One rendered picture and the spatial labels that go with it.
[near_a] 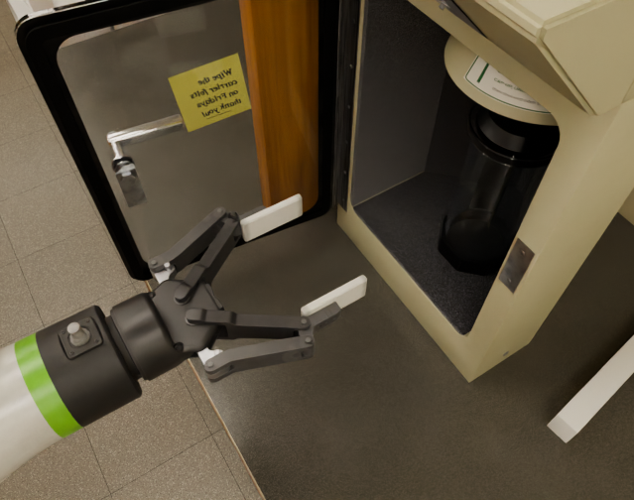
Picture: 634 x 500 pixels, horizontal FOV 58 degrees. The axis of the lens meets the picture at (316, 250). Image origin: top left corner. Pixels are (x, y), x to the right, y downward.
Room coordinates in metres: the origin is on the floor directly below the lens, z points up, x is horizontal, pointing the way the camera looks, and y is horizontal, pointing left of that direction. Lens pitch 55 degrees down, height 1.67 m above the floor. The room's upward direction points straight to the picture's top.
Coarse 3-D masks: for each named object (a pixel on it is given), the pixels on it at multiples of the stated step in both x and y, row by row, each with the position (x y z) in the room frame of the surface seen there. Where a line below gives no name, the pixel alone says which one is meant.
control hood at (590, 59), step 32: (480, 0) 0.28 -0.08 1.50; (512, 0) 0.26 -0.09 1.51; (544, 0) 0.26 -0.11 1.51; (576, 0) 0.26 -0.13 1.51; (608, 0) 0.26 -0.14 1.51; (512, 32) 0.27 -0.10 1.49; (544, 32) 0.24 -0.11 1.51; (576, 32) 0.25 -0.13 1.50; (608, 32) 0.27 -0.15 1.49; (544, 64) 0.27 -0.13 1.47; (576, 64) 0.26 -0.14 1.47; (608, 64) 0.28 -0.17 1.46; (576, 96) 0.27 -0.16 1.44; (608, 96) 0.29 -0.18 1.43
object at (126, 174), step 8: (120, 168) 0.44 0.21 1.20; (128, 168) 0.43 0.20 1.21; (120, 176) 0.43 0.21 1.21; (128, 176) 0.43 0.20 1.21; (136, 176) 0.43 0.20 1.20; (120, 184) 0.42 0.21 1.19; (128, 184) 0.42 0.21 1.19; (136, 184) 0.43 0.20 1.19; (128, 192) 0.43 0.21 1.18; (136, 192) 0.43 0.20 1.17; (144, 192) 0.43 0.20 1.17; (128, 200) 0.43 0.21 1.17; (136, 200) 0.43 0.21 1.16; (144, 200) 0.43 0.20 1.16
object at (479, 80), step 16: (448, 48) 0.48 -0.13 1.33; (464, 48) 0.46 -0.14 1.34; (448, 64) 0.46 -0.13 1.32; (464, 64) 0.44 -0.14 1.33; (480, 64) 0.43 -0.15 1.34; (464, 80) 0.43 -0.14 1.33; (480, 80) 0.42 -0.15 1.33; (496, 80) 0.41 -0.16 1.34; (480, 96) 0.41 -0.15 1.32; (496, 96) 0.41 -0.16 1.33; (512, 96) 0.40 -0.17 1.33; (528, 96) 0.40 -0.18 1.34; (496, 112) 0.40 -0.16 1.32; (512, 112) 0.39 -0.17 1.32; (528, 112) 0.39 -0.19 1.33; (544, 112) 0.39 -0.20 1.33
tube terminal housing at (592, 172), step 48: (432, 0) 0.46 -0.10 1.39; (480, 48) 0.41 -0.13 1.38; (624, 96) 0.30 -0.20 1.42; (576, 144) 0.31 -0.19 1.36; (624, 144) 0.32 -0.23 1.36; (576, 192) 0.30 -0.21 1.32; (624, 192) 0.35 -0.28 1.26; (528, 240) 0.31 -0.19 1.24; (576, 240) 0.33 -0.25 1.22; (528, 288) 0.31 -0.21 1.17; (432, 336) 0.37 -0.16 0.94; (480, 336) 0.31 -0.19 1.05; (528, 336) 0.35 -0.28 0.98
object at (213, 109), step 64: (256, 0) 0.51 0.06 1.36; (64, 64) 0.44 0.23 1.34; (128, 64) 0.46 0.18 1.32; (192, 64) 0.48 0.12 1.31; (256, 64) 0.51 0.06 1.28; (128, 128) 0.45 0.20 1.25; (192, 128) 0.48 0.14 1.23; (256, 128) 0.51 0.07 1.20; (192, 192) 0.47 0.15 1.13; (256, 192) 0.50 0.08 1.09
